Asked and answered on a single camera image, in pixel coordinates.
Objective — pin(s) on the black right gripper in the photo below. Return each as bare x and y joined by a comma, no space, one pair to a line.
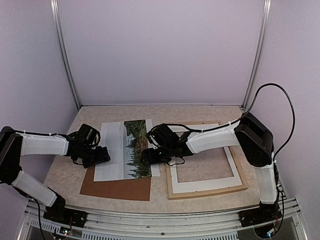
150,158

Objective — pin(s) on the light wooden picture frame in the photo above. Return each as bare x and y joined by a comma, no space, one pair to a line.
207,192

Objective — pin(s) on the aluminium enclosure post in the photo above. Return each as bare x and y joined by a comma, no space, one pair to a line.
54,5
258,53

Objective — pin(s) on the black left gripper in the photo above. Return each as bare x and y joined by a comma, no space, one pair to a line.
103,156

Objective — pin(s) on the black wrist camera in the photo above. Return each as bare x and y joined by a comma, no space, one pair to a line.
88,136
162,135

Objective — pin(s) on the aluminium enclosure post right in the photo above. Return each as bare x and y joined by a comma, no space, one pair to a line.
258,53

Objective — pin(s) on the aluminium enclosure post left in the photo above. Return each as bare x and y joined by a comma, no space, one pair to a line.
54,5

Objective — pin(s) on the aluminium front rail base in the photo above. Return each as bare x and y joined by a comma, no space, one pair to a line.
112,225

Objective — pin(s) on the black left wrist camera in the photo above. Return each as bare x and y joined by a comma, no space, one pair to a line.
88,136

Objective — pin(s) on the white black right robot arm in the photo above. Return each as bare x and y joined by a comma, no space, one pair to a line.
256,141

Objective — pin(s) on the brown hardboard backing panel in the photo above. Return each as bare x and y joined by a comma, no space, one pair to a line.
138,189

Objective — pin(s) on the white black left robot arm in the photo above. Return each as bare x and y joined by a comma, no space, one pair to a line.
19,146

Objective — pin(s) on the landscape photo white border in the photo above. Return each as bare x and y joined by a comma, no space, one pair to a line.
121,166

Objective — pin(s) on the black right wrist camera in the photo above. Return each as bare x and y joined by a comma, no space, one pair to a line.
162,135

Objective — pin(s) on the white passe-partout mat sheet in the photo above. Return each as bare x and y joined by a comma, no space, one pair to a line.
207,183

